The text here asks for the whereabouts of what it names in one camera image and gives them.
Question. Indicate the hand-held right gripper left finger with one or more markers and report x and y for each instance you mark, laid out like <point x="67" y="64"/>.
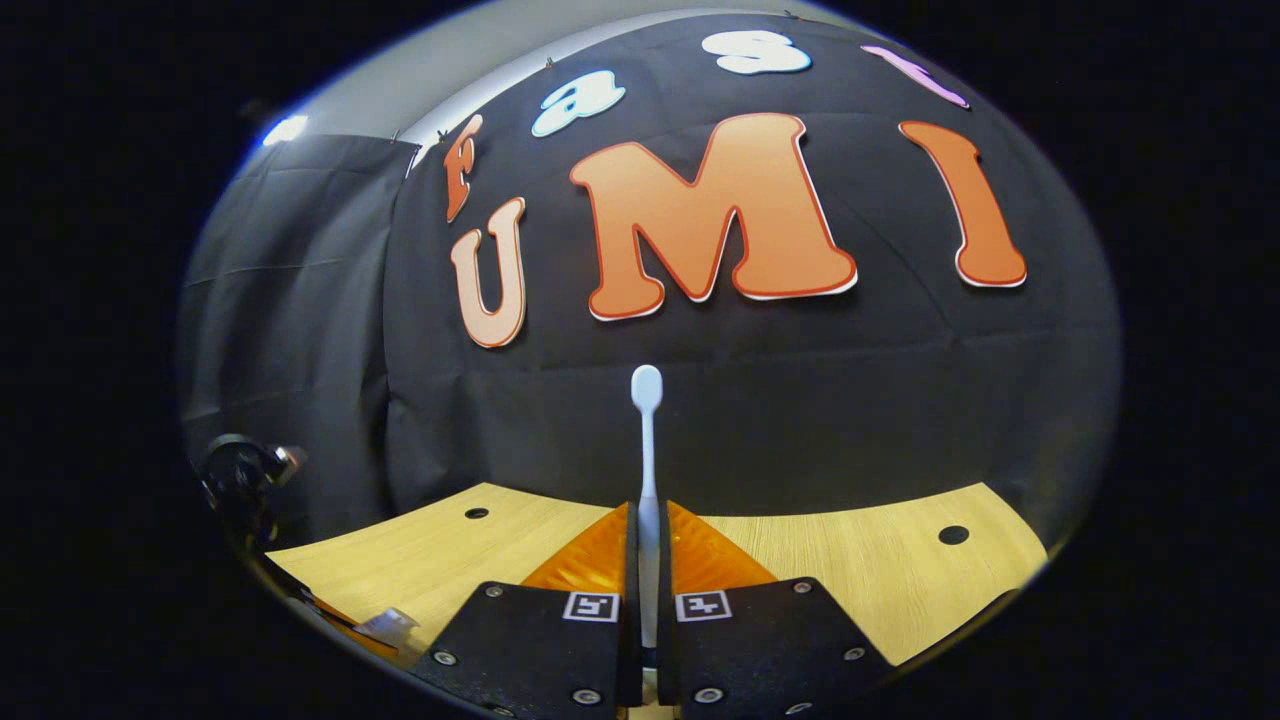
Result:
<point x="540" y="650"/>

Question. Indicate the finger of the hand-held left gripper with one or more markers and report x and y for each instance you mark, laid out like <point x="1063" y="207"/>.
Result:
<point x="330" y="612"/>

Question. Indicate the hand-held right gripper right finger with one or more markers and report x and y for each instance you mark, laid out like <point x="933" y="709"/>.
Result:
<point x="770" y="650"/>

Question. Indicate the white toothpaste tube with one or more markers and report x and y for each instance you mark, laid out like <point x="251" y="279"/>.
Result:
<point x="385" y="625"/>

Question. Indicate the white toothbrush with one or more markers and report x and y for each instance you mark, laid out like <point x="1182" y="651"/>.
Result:
<point x="648" y="440"/>

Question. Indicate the wooden desktop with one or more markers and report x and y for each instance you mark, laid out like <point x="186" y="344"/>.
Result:
<point x="880" y="580"/>

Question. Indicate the black backdrop cloth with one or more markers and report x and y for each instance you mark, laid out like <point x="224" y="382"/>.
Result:
<point x="760" y="400"/>

